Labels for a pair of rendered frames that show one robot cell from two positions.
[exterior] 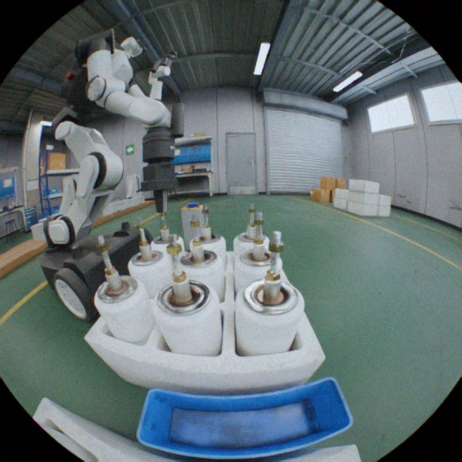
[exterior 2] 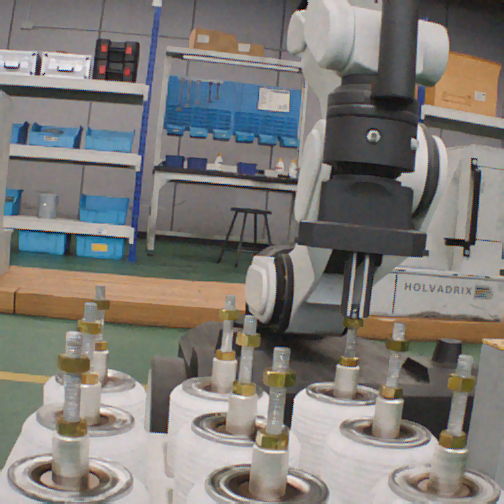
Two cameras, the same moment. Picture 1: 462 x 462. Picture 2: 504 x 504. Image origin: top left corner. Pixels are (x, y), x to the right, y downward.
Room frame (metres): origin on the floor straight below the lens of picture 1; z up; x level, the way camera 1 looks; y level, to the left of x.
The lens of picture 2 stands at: (0.19, -0.43, 0.41)
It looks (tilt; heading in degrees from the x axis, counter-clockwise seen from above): 3 degrees down; 80
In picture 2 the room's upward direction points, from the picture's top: 5 degrees clockwise
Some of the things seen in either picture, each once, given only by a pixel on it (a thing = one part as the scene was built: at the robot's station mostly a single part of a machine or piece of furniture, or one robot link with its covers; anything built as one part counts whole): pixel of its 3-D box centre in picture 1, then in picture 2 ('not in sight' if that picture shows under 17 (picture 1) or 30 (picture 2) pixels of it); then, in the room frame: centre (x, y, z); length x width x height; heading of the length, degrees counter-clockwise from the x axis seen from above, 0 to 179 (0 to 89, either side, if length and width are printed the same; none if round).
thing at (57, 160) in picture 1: (53, 163); (452, 87); (2.78, 4.96, 1.70); 0.72 x 0.58 x 0.50; 4
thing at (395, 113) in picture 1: (389, 115); not in sight; (3.10, -4.90, 2.95); 1.90 x 0.08 x 1.00; 0
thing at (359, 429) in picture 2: (207, 238); (385, 432); (0.40, 0.06, 0.25); 0.08 x 0.08 x 0.01
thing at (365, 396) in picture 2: (166, 239); (344, 395); (0.41, 0.18, 0.25); 0.08 x 0.08 x 0.01
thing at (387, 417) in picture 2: (206, 234); (387, 417); (0.40, 0.06, 0.26); 0.02 x 0.02 x 0.03
